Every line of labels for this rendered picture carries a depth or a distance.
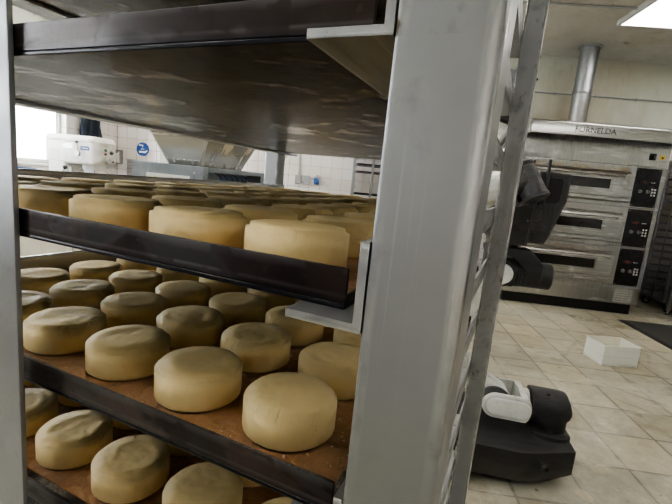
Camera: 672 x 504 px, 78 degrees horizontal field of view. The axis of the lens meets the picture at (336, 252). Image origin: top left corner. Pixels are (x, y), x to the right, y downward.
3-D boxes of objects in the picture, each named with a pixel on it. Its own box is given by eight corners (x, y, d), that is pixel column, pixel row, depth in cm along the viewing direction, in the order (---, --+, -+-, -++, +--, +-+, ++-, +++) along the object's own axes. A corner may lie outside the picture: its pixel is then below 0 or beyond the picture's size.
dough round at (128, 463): (78, 480, 29) (77, 454, 29) (147, 447, 33) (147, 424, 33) (112, 520, 26) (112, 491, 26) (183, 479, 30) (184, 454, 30)
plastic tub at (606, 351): (600, 365, 313) (605, 345, 310) (581, 353, 335) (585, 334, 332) (638, 368, 316) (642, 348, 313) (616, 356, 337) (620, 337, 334)
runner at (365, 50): (483, 170, 71) (486, 152, 70) (501, 171, 70) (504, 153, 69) (308, 39, 13) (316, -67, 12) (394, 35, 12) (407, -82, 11)
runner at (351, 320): (475, 222, 72) (478, 205, 72) (492, 224, 71) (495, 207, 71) (286, 315, 15) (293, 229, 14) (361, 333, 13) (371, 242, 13)
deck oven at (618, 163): (501, 305, 461) (533, 117, 427) (476, 280, 579) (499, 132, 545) (649, 322, 448) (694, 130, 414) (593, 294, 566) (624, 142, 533)
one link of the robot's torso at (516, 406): (519, 404, 198) (523, 378, 196) (529, 427, 178) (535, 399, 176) (474, 396, 202) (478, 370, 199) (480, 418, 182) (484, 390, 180)
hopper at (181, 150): (147, 161, 184) (148, 129, 182) (208, 167, 238) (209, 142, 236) (208, 167, 179) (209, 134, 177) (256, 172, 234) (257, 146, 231)
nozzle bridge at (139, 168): (130, 238, 182) (131, 159, 176) (209, 224, 252) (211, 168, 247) (199, 248, 177) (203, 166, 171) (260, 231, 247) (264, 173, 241)
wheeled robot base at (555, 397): (543, 429, 213) (555, 369, 208) (581, 503, 163) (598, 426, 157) (417, 405, 225) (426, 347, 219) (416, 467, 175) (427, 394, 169)
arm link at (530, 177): (507, 208, 156) (541, 196, 156) (515, 199, 147) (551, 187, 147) (494, 181, 159) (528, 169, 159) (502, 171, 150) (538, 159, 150)
